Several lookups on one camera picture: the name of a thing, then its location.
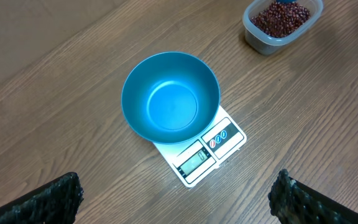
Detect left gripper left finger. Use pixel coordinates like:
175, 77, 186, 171
0, 172, 83, 224

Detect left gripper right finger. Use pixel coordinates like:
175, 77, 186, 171
268, 169, 358, 224

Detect teal blue bowl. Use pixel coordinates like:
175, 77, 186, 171
121, 52, 221, 144

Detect blue plastic measuring scoop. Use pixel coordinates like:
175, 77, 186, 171
275, 0, 297, 4

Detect white digital kitchen scale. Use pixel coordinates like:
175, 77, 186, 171
155, 106, 247, 188

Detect clear plastic container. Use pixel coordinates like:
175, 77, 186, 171
242, 0, 324, 55

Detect red adzuki beans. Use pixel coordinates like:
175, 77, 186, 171
250, 1, 311, 38

